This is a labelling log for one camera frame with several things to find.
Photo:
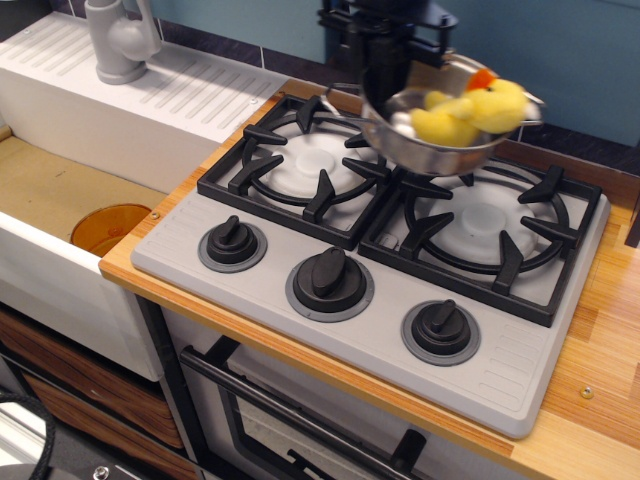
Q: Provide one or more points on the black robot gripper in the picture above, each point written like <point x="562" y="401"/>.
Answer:
<point x="397" y="32"/>

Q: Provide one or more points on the yellow stuffed duck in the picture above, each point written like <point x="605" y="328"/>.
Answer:
<point x="488" y="104"/>

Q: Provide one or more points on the black middle stove knob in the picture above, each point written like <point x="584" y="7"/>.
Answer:
<point x="330" y="287"/>

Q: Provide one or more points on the black stove knob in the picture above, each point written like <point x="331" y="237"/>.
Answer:
<point x="441" y="333"/>
<point x="232" y="246"/>
<point x="330" y="287"/>

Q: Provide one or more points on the black left stove knob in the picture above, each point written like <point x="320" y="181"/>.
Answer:
<point x="232" y="246"/>

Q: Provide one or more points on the grey toy stove top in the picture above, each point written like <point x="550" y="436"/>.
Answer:
<point x="501" y="386"/>

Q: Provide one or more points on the black right stove knob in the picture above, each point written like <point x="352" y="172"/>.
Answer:
<point x="441" y="333"/>

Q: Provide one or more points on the black left burner grate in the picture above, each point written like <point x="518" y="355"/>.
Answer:
<point x="304" y="169"/>

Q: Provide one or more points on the black burner grate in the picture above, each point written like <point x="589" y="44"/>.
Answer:
<point x="304" y="169"/>
<point x="506" y="235"/>

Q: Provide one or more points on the black right burner grate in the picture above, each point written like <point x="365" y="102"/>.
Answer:
<point x="506" y="235"/>

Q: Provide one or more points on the grey toy faucet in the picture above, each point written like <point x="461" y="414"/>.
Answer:
<point x="121" y="45"/>

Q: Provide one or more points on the white toy sink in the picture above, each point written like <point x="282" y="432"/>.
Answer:
<point x="71" y="144"/>

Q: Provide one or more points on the orange plastic plate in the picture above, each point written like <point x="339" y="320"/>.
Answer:
<point x="102" y="229"/>

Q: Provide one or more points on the wooden drawer fronts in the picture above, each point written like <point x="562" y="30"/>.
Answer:
<point x="95" y="396"/>

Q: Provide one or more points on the black oven door handle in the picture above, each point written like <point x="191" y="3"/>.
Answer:
<point x="213" y="365"/>

